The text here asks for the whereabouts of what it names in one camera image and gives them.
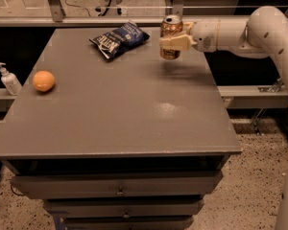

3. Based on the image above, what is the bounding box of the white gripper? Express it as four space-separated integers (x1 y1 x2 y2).
159 18 219 53

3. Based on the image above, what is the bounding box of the orange soda can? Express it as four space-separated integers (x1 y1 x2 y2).
160 14 183 60

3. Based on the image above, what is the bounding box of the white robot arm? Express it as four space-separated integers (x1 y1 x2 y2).
159 6 288 92

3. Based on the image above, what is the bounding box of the blue chip bag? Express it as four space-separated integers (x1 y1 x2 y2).
89 22 150 60

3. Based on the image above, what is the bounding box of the grey drawer cabinet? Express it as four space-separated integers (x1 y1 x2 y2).
0 29 241 230

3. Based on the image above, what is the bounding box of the orange fruit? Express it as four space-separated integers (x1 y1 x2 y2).
33 71 55 92

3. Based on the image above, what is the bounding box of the white pump bottle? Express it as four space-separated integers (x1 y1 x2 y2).
0 62 22 96

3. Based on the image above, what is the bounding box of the grey metal railing frame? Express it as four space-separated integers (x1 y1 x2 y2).
0 0 288 28

